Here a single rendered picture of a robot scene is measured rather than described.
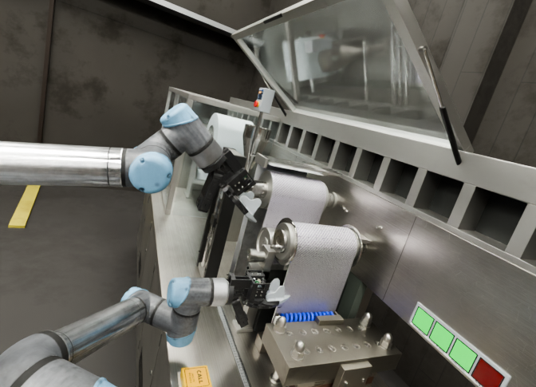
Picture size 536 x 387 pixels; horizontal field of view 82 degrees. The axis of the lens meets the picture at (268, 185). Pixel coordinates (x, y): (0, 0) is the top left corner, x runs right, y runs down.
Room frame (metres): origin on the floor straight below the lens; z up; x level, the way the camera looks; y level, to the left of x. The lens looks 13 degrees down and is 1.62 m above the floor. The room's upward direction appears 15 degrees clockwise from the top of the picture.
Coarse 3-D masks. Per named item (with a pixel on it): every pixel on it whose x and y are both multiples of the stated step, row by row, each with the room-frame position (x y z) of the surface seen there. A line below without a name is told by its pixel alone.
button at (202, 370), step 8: (184, 368) 0.67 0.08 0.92; (192, 368) 0.68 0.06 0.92; (200, 368) 0.69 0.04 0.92; (184, 376) 0.65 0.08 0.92; (192, 376) 0.66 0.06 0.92; (200, 376) 0.66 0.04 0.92; (208, 376) 0.67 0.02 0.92; (184, 384) 0.63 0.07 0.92; (192, 384) 0.63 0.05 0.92; (200, 384) 0.64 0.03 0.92; (208, 384) 0.65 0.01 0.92
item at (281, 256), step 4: (280, 224) 0.93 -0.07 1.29; (284, 224) 0.91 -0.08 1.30; (288, 224) 0.90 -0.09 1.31; (276, 228) 0.94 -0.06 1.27; (280, 228) 0.92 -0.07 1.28; (284, 228) 0.90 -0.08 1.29; (288, 228) 0.88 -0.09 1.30; (288, 232) 0.88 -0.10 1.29; (292, 232) 0.87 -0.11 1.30; (288, 236) 0.87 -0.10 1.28; (292, 236) 0.86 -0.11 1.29; (288, 240) 0.86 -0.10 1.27; (292, 240) 0.86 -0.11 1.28; (288, 244) 0.86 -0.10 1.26; (292, 244) 0.85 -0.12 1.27; (288, 248) 0.85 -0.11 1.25; (292, 248) 0.85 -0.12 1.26; (276, 252) 0.91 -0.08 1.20; (284, 252) 0.87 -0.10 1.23; (288, 252) 0.85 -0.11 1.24; (276, 256) 0.90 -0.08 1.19; (280, 256) 0.88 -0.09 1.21; (284, 256) 0.86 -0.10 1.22; (288, 256) 0.86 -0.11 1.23
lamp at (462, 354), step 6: (456, 342) 0.69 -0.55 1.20; (456, 348) 0.68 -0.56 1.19; (462, 348) 0.67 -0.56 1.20; (468, 348) 0.66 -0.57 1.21; (450, 354) 0.69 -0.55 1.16; (456, 354) 0.68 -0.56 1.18; (462, 354) 0.67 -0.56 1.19; (468, 354) 0.66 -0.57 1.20; (474, 354) 0.65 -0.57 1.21; (456, 360) 0.67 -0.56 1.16; (462, 360) 0.66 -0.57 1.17; (468, 360) 0.65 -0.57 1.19; (474, 360) 0.64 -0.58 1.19; (462, 366) 0.66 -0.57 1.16; (468, 366) 0.65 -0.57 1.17
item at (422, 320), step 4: (416, 312) 0.79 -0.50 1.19; (420, 312) 0.79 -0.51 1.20; (424, 312) 0.78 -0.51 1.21; (416, 316) 0.79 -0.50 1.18; (420, 316) 0.78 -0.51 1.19; (424, 316) 0.77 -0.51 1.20; (428, 316) 0.76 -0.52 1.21; (416, 320) 0.79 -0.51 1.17; (420, 320) 0.78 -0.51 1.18; (424, 320) 0.77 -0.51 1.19; (428, 320) 0.76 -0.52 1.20; (432, 320) 0.75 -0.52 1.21; (416, 324) 0.78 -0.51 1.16; (420, 324) 0.77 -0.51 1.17; (424, 324) 0.76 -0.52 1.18; (428, 324) 0.76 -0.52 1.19; (420, 328) 0.77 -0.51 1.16; (424, 328) 0.76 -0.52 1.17; (428, 328) 0.75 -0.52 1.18; (424, 332) 0.76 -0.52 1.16
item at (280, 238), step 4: (276, 232) 0.92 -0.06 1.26; (280, 232) 0.90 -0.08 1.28; (284, 232) 0.88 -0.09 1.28; (276, 236) 0.91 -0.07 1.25; (280, 236) 0.89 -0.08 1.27; (284, 236) 0.87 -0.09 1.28; (276, 240) 0.91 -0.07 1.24; (280, 240) 0.89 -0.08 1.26; (284, 240) 0.87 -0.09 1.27; (276, 244) 0.90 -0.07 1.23; (280, 244) 0.88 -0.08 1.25; (284, 244) 0.86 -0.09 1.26; (280, 248) 0.87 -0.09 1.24; (284, 248) 0.86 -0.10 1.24; (280, 252) 0.87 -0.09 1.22
